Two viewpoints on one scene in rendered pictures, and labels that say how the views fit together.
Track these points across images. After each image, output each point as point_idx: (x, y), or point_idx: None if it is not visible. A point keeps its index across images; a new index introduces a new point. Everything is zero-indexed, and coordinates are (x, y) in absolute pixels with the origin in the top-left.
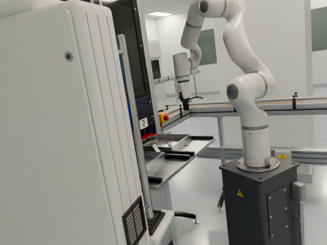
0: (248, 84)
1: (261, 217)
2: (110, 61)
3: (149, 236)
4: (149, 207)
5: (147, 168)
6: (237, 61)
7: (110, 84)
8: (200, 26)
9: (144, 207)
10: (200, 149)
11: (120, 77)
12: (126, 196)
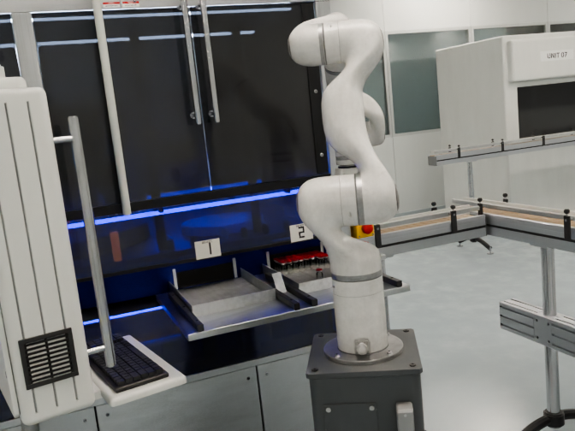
0: (314, 197)
1: None
2: (26, 154)
3: (87, 386)
4: (105, 351)
5: (221, 306)
6: (334, 149)
7: (21, 182)
8: None
9: (80, 345)
10: None
11: (47, 173)
12: (33, 320)
